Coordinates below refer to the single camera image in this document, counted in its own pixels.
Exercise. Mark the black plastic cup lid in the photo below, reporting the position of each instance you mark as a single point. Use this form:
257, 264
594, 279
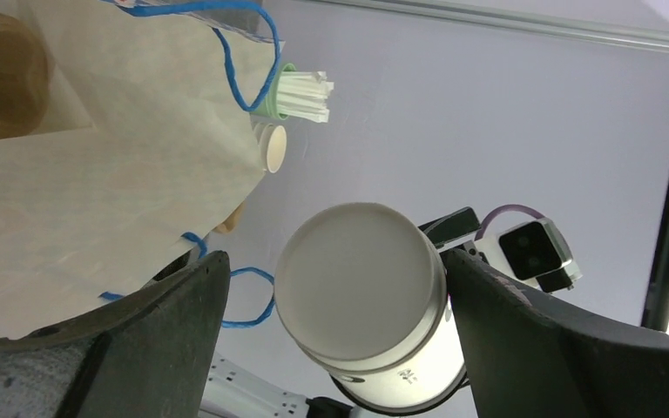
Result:
404, 407

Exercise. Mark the white wrapped straws bundle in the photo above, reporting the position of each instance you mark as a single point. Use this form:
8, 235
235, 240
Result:
305, 95

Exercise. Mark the stack of paper cups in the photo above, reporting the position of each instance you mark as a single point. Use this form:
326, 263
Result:
272, 142

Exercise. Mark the printed paper takeout bag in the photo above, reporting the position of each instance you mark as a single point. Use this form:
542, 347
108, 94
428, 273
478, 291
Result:
146, 136

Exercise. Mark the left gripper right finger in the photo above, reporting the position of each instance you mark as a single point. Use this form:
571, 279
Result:
530, 354

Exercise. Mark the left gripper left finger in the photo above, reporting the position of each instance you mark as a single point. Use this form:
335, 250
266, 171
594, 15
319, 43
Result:
146, 355

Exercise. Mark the green straw holder cup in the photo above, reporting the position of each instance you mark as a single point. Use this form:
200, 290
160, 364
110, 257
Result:
270, 107

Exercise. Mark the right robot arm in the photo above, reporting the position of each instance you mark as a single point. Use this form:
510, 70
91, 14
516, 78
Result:
231, 391

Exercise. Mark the brown cardboard cup carrier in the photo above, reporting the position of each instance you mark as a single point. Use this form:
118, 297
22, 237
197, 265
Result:
231, 222

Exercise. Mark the white paper coffee cup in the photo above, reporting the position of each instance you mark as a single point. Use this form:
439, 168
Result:
362, 292

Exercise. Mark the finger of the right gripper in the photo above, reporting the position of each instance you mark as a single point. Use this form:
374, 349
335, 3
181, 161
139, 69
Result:
451, 227

